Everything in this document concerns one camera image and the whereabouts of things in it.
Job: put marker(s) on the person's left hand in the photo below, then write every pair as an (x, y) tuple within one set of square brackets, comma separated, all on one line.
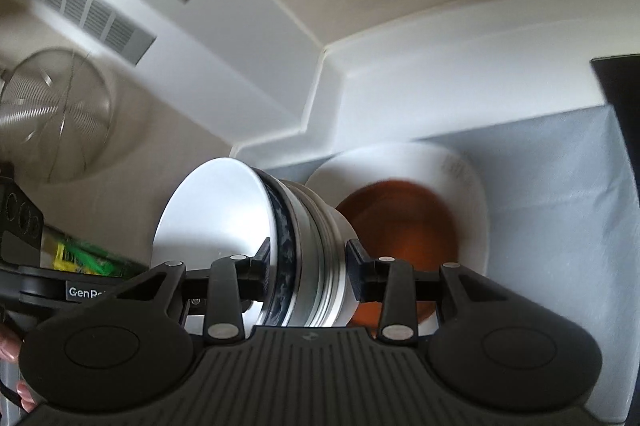
[(9, 343)]

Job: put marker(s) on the brown round plate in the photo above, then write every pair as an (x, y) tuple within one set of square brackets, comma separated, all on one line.
[(405, 226)]

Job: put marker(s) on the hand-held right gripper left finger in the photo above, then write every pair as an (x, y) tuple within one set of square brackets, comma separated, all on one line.
[(265, 266)]

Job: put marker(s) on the white square floral plate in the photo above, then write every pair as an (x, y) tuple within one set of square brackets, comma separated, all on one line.
[(465, 201)]

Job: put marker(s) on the white bowl with blue pattern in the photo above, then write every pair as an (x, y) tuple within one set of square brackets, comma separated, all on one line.
[(215, 216)]

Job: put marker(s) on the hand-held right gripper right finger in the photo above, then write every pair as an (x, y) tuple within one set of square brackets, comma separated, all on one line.
[(356, 268)]

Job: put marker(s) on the grey counter mat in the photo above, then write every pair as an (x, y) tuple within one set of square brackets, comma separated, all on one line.
[(550, 231)]

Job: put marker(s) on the green snack packet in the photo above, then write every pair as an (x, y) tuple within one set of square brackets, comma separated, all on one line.
[(85, 258)]

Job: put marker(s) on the black gas stove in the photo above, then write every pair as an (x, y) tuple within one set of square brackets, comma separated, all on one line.
[(622, 96)]

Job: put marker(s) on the wide grey vent grille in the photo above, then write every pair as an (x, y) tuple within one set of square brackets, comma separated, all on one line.
[(85, 6)]

